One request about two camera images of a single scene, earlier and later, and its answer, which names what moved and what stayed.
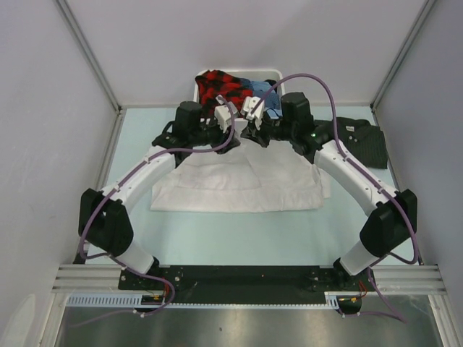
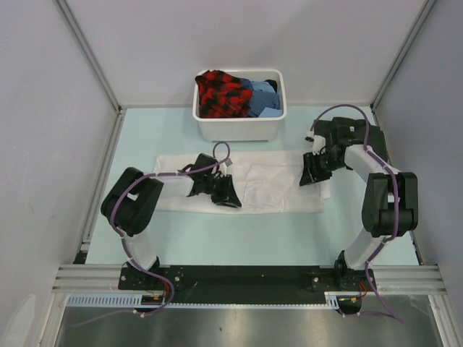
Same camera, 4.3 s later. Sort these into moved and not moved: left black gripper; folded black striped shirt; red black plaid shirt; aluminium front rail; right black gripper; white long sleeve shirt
Moved: right black gripper; left black gripper
Not moved: aluminium front rail; white long sleeve shirt; red black plaid shirt; folded black striped shirt
